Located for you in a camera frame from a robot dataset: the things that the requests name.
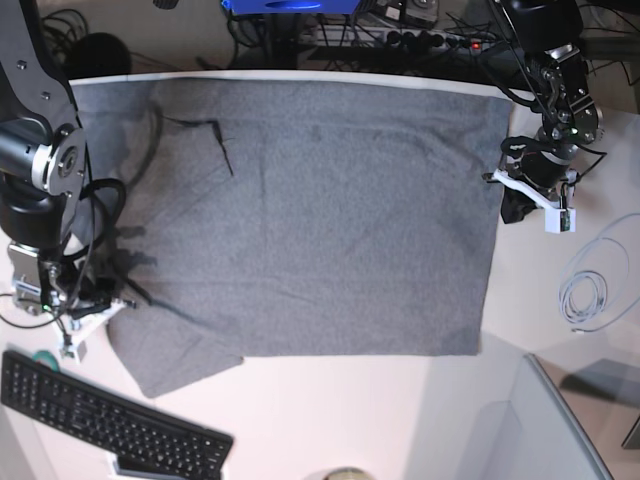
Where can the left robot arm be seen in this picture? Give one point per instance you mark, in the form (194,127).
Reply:
(543,38)

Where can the green tape roll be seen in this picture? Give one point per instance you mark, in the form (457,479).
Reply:
(46,359)

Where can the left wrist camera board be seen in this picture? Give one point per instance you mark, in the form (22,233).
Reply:
(560,220)

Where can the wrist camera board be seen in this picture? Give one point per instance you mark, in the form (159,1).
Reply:
(560,220)
(75,351)

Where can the grey t-shirt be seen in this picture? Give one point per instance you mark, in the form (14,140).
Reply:
(290,218)

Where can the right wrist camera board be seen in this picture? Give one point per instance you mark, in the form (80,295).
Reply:
(75,351)

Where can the round tan lid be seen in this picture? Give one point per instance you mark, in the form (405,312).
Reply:
(347,473)

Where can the grey monitor edge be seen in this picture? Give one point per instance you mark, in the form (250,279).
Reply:
(553,444)

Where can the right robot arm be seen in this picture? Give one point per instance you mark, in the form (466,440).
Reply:
(54,212)

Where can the blue box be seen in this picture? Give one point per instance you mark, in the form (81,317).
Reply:
(246,7)

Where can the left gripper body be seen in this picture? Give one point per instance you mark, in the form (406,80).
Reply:
(538,169)

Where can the black keyboard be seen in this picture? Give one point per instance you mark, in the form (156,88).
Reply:
(148,438)

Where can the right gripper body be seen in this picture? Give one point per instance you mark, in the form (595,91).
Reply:
(82,305)

